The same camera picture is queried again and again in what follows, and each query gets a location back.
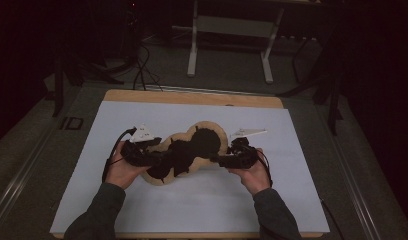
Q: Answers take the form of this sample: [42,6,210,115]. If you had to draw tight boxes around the black floor bracket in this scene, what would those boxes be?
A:
[60,116,85,131]

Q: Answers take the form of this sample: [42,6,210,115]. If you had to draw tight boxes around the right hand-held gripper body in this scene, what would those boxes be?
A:
[229,128,268,170]

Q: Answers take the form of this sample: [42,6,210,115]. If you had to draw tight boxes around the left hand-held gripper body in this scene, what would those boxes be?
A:
[120,123,156,168]

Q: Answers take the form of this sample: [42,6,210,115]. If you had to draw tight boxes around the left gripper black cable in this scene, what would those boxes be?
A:
[101,127,138,184]

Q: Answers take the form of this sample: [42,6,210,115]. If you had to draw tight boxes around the person's left hand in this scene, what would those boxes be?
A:
[104,142,150,190]

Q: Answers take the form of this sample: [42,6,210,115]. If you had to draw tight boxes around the black floor cables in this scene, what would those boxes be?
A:
[131,41,165,92]

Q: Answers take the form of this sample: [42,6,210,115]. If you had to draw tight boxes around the white metal stand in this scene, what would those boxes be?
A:
[186,0,286,84]

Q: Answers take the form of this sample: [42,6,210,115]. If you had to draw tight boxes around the aluminium floor rail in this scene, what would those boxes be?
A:
[316,103,384,240]
[0,124,58,223]

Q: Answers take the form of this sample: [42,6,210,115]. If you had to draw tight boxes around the black metal stand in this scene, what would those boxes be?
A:
[311,63,344,136]

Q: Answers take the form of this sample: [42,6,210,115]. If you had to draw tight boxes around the white table mat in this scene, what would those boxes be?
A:
[49,100,331,234]

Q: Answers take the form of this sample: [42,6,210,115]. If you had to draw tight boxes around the wooden peanut-shaped puzzle board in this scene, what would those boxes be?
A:
[140,120,230,186]

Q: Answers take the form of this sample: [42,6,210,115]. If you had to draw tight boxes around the person's right hand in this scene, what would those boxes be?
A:
[227,148,273,197]

